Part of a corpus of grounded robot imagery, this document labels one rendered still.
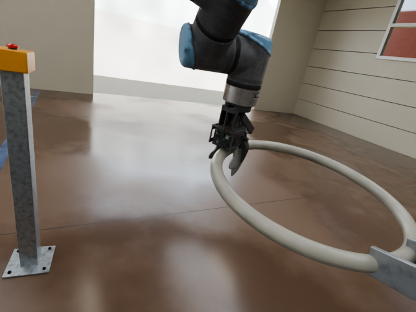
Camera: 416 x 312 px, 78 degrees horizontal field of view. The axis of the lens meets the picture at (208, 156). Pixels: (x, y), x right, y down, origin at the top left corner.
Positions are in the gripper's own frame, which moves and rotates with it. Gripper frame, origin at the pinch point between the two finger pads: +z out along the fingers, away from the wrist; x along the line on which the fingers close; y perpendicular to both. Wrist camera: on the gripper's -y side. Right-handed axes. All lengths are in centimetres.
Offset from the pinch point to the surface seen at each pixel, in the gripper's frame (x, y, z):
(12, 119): -89, 24, 13
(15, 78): -89, 21, -4
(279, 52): -265, -688, -22
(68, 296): -54, 23, 91
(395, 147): 87, -633, 111
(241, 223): -23, -100, 97
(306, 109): -157, -763, 119
